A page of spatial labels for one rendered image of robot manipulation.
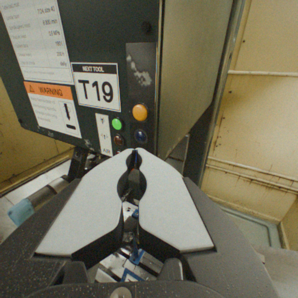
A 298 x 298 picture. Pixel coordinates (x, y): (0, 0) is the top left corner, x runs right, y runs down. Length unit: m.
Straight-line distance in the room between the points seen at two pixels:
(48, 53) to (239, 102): 1.11
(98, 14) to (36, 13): 0.13
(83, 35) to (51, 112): 0.19
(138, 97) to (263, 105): 1.09
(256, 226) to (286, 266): 0.48
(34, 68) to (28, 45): 0.04
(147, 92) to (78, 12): 0.15
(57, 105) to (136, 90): 0.20
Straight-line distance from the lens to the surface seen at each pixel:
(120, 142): 0.28
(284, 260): 1.34
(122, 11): 0.25
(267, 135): 1.33
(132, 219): 0.70
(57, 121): 0.41
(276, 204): 1.65
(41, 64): 0.39
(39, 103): 0.45
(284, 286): 1.26
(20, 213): 0.54
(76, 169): 0.57
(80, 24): 0.30
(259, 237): 1.67
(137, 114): 0.24
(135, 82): 0.24
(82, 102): 0.32
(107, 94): 0.27
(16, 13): 0.43
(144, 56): 0.23
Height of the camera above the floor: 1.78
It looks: 29 degrees down
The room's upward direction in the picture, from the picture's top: 1 degrees clockwise
